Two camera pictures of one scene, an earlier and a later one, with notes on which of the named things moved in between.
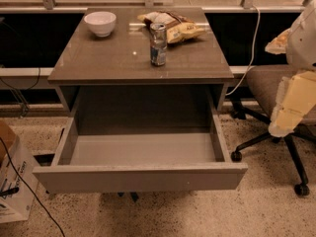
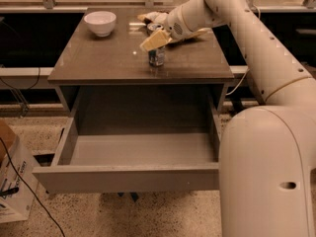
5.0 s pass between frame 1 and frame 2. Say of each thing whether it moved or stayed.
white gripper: moved
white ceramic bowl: stayed
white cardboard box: stayed
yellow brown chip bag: stayed
